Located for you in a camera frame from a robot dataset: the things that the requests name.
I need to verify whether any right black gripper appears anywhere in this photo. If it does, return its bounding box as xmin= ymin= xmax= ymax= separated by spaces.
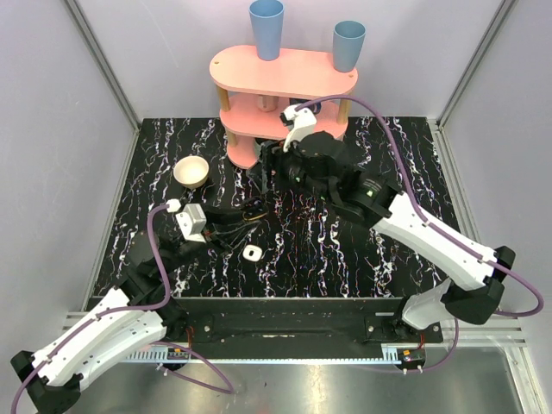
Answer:
xmin=245 ymin=132 xmax=336 ymax=204

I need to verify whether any white earbud case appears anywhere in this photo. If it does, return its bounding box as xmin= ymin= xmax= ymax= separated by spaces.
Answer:
xmin=242 ymin=245 xmax=263 ymax=262

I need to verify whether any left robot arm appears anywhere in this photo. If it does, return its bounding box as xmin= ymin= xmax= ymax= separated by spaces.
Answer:
xmin=9 ymin=198 xmax=268 ymax=413

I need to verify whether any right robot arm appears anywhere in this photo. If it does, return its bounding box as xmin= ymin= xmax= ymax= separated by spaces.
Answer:
xmin=249 ymin=132 xmax=515 ymax=342

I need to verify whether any cream ceramic bowl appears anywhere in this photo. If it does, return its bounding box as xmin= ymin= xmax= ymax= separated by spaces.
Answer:
xmin=172 ymin=155 xmax=210 ymax=190

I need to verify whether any pink mug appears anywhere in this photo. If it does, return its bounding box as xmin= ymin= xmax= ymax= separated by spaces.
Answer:
xmin=257 ymin=95 xmax=279 ymax=112

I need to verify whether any dark blue mug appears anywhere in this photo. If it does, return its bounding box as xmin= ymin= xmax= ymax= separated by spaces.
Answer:
xmin=289 ymin=98 xmax=322 ymax=115

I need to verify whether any pink three-tier wooden shelf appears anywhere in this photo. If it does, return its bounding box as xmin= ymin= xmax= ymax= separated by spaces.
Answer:
xmin=210 ymin=45 xmax=358 ymax=169

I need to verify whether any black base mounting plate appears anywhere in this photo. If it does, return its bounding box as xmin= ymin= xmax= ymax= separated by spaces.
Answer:
xmin=177 ymin=298 xmax=443 ymax=363

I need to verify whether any left blue plastic tumbler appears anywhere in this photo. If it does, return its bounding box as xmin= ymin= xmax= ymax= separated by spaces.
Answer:
xmin=248 ymin=0 xmax=285 ymax=61

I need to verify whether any blue plastic tumbler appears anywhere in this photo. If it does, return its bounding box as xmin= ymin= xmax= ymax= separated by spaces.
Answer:
xmin=248 ymin=0 xmax=285 ymax=61
xmin=332 ymin=21 xmax=366 ymax=72

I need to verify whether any right blue plastic tumbler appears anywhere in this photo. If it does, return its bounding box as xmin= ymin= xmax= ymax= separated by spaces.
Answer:
xmin=332 ymin=21 xmax=366 ymax=72

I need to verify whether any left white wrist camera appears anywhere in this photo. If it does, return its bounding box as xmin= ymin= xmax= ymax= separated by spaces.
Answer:
xmin=166 ymin=198 xmax=207 ymax=243

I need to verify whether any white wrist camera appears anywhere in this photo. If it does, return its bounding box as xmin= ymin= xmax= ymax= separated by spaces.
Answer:
xmin=280 ymin=104 xmax=317 ymax=153
xmin=166 ymin=198 xmax=207 ymax=243

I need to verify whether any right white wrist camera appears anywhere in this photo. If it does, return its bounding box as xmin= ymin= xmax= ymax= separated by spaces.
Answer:
xmin=280 ymin=104 xmax=317 ymax=153

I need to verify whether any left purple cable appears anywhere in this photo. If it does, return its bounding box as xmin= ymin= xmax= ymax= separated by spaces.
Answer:
xmin=11 ymin=203 xmax=236 ymax=414

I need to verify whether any aluminium rail frame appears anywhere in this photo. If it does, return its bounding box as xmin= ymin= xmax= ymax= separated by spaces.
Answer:
xmin=52 ymin=300 xmax=525 ymax=378

